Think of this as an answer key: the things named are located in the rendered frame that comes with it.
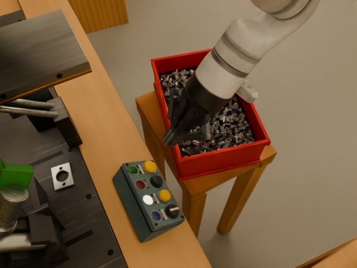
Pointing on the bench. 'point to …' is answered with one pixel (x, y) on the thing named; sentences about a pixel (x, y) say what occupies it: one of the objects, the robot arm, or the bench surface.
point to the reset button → (164, 195)
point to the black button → (156, 181)
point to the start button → (150, 166)
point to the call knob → (172, 210)
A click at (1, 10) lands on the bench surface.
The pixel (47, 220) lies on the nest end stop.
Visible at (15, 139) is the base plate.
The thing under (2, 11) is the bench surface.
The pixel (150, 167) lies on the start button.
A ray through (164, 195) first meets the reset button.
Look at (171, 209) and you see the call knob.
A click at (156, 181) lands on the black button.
